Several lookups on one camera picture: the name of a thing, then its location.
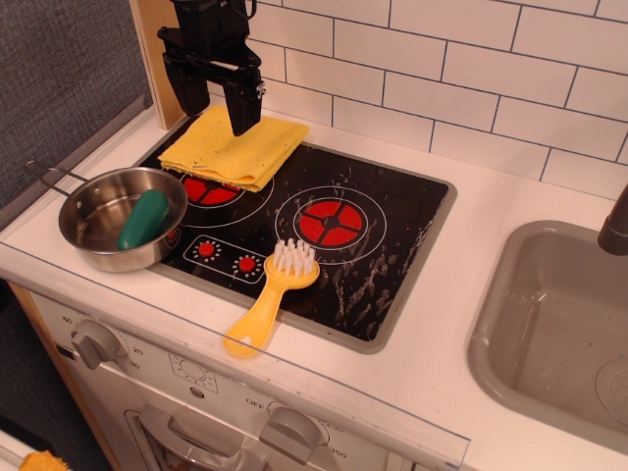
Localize grey timer knob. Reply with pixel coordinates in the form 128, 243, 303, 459
71, 319, 121, 370

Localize grey oven knob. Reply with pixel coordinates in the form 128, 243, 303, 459
259, 407, 323, 465

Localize grey oven door handle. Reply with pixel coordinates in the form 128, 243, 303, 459
138, 406, 267, 470

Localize yellow dish brush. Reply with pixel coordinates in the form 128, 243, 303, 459
223, 238, 320, 358

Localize black toy stove top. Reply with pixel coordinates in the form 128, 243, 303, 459
155, 144, 456, 354

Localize yellow folded cloth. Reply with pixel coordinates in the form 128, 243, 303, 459
159, 106, 309, 192

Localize orange object at corner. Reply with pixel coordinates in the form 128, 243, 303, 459
19, 450, 70, 471

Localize grey faucet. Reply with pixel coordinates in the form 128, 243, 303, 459
598, 185, 628, 256

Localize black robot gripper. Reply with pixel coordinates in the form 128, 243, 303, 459
157, 1, 266, 136

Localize silver metal pot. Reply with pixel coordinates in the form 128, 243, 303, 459
24, 160, 188, 273

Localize green toy cucumber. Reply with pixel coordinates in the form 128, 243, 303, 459
117, 189, 170, 250

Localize wooden side post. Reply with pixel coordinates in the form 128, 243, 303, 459
129, 0, 185, 130

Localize red stove knob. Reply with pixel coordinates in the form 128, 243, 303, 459
197, 241, 216, 259
237, 256, 257, 274

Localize grey sink basin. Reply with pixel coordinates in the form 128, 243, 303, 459
468, 221, 627, 453

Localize red left stove knob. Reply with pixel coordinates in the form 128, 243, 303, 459
197, 241, 216, 259

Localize red right stove knob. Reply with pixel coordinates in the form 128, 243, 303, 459
237, 256, 257, 274

